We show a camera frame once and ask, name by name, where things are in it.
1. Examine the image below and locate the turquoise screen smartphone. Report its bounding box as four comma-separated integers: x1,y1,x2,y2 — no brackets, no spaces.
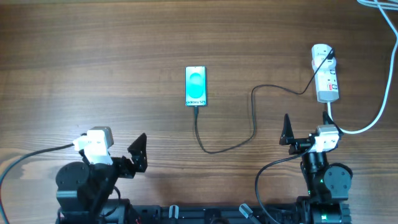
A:
185,66,207,106

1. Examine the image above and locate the black left camera cable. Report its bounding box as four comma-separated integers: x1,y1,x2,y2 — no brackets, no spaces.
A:
0,142,75,224

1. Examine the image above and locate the black right camera cable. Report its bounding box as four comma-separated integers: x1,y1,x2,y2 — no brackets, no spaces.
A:
254,144,317,224

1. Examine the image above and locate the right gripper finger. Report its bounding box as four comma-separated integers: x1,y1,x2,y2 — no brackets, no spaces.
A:
279,113,295,145
322,111,344,136

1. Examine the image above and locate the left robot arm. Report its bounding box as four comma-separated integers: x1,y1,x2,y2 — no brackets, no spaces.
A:
55,133,147,223

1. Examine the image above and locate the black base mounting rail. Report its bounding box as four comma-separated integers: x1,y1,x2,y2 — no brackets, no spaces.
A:
124,203,352,224

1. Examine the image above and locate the black USB charging cable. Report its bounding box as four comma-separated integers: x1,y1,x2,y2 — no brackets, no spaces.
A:
193,46,336,155

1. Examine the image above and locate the white power strip cord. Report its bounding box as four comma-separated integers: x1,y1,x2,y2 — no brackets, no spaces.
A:
326,0,398,135

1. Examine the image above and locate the white cables top corner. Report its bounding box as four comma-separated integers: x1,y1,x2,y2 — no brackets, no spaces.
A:
356,0,398,11

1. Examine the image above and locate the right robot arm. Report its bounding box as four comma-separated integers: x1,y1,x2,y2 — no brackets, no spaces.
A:
279,112,353,224

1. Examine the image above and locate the white power strip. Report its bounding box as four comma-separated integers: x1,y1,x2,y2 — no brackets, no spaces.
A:
312,44,339,103

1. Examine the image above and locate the black camera cable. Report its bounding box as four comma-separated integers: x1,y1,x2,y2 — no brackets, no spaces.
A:
0,142,75,224
254,144,317,224

